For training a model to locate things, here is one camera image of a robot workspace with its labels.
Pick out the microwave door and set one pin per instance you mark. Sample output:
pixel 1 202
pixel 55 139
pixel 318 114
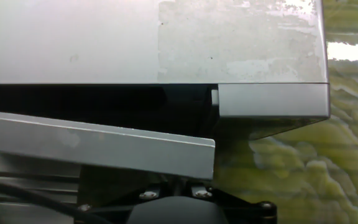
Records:
pixel 104 146

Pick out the silver microwave oven body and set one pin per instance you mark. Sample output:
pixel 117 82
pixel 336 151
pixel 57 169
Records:
pixel 104 40

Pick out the green marble pattern mat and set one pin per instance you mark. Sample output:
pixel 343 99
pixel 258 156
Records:
pixel 322 174

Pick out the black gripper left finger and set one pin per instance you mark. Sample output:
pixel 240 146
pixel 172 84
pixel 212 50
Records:
pixel 110 208

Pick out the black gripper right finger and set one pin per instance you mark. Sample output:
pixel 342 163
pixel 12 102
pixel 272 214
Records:
pixel 247 211

